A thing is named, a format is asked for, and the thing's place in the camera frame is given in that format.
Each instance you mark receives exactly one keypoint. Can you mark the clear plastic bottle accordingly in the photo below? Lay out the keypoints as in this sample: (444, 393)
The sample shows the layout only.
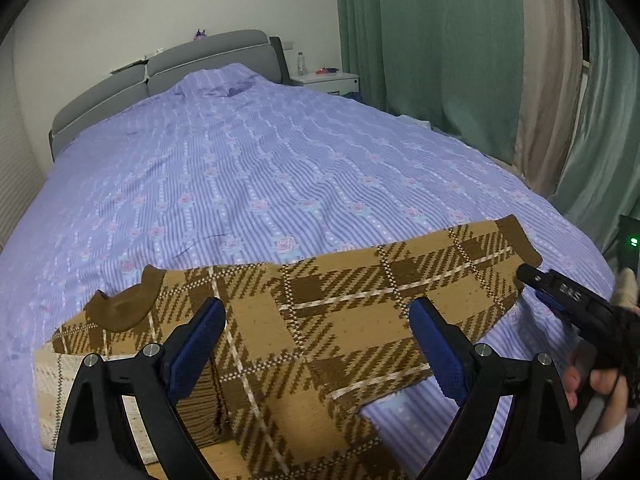
(301, 64)

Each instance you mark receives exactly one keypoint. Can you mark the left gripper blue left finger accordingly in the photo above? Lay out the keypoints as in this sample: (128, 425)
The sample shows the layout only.
(189, 347)

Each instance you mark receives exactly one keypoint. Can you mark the beige curtain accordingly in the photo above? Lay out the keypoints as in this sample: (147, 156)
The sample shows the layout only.
(552, 72)

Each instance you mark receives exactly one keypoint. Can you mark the brown plaid knit sweater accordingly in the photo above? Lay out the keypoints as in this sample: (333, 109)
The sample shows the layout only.
(305, 345)

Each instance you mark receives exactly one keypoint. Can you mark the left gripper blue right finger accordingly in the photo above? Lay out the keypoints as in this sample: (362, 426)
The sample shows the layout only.
(446, 349)

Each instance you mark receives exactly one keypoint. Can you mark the green curtain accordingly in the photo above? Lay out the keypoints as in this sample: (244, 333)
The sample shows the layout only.
(459, 65)

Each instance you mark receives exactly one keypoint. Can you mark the purple floral bed sheet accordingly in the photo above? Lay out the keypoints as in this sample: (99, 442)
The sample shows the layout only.
(227, 167)

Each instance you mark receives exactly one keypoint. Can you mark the small purple toy on headboard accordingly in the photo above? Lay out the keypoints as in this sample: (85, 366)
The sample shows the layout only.
(201, 34)

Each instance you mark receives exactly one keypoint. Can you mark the grey upholstered headboard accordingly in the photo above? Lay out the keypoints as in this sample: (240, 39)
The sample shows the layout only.
(250, 47)

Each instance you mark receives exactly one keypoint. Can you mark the white bedside table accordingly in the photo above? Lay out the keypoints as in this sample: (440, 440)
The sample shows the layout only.
(337, 84)

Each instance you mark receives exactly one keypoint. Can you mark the white louvered wardrobe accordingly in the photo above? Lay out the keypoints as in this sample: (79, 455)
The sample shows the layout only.
(21, 177)

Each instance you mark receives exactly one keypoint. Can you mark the white long sleeve forearm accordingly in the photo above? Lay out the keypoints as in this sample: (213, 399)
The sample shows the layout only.
(600, 451)

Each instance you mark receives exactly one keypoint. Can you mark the person's right hand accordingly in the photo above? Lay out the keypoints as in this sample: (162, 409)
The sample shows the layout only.
(608, 383)

